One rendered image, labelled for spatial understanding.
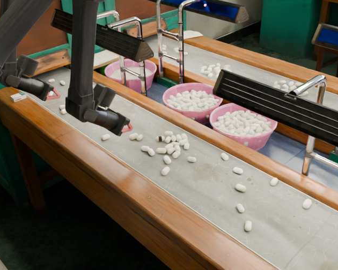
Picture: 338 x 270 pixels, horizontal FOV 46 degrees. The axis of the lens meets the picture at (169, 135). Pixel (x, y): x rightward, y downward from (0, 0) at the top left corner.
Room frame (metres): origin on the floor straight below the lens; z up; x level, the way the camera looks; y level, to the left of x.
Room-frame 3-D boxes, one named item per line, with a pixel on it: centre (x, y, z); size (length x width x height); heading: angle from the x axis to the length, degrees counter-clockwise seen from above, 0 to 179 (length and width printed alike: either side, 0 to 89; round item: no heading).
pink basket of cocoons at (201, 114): (1.56, -0.11, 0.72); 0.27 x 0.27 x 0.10
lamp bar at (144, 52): (1.58, 0.28, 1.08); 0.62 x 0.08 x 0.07; 42
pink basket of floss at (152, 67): (1.89, 0.18, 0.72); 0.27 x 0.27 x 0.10
